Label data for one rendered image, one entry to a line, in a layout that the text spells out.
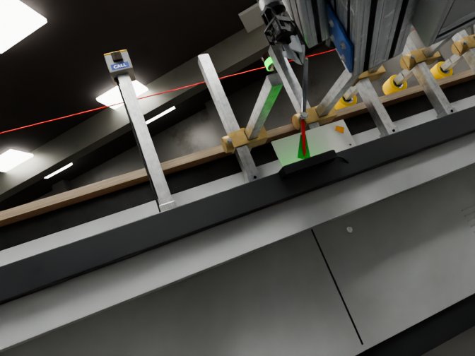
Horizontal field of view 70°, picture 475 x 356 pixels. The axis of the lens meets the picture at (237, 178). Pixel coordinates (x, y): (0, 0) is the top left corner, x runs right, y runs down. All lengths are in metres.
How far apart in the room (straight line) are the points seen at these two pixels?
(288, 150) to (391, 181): 0.35
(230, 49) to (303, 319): 4.13
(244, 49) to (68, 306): 4.24
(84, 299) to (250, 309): 0.50
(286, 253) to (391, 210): 0.45
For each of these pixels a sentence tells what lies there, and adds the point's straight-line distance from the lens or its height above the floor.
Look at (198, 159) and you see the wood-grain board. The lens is 1.17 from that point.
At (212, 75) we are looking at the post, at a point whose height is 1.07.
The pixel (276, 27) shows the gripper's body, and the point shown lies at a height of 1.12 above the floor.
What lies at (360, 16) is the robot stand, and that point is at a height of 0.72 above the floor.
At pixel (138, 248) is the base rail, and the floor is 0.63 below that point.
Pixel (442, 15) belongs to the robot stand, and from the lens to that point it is 0.53.
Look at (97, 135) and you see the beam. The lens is 5.53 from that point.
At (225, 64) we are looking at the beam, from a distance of 4.84.
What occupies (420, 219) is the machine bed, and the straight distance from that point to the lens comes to 1.46.
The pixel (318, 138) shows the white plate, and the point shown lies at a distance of 1.10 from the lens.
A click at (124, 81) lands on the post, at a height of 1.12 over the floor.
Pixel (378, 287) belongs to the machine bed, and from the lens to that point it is 1.33.
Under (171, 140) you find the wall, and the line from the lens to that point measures 6.57.
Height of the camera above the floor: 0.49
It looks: 14 degrees up
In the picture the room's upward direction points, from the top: 22 degrees counter-clockwise
